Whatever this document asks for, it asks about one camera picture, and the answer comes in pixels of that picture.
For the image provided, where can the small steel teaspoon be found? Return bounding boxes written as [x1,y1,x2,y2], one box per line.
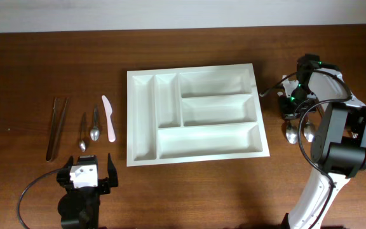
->
[78,113,86,152]

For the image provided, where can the white plastic cutlery tray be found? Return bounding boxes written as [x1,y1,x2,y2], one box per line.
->
[126,64,269,167]

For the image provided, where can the steel kitchen tongs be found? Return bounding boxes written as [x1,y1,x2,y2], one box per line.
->
[45,97,69,162]

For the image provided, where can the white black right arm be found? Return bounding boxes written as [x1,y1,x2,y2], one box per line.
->
[275,54,366,228]

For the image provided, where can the steel teaspoon wide handle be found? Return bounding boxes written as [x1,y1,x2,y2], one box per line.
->
[90,106,100,141]

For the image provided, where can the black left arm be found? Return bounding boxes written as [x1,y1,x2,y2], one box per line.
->
[57,155,119,228]

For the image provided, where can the large steel spoon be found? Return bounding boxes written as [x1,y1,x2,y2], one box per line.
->
[303,119,316,142]
[285,120,298,144]

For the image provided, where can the white plastic knife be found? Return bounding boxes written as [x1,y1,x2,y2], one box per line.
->
[102,95,116,142]

